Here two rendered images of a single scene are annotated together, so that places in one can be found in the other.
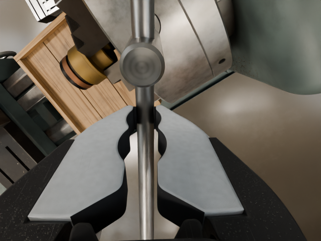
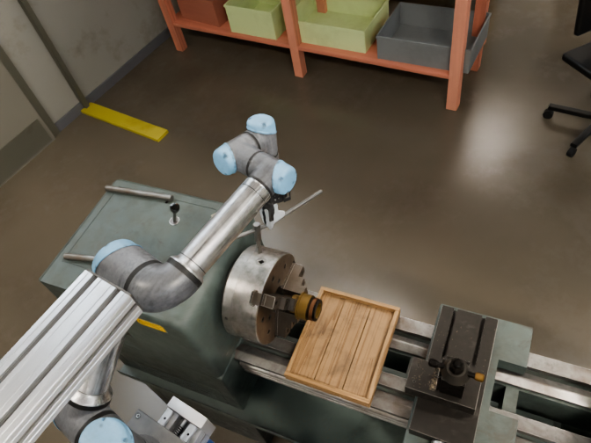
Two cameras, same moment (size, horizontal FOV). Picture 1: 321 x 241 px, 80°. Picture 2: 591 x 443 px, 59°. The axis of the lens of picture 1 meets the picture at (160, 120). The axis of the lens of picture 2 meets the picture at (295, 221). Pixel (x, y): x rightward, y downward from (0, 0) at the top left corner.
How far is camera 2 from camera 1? 1.50 m
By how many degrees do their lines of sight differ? 40
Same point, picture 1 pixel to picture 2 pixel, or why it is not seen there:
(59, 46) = (335, 377)
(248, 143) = (353, 240)
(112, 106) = (351, 315)
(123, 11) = (260, 268)
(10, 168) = (464, 343)
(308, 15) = not seen: hidden behind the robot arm
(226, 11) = not seen: hidden behind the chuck
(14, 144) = (434, 351)
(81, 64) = (303, 300)
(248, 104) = (314, 274)
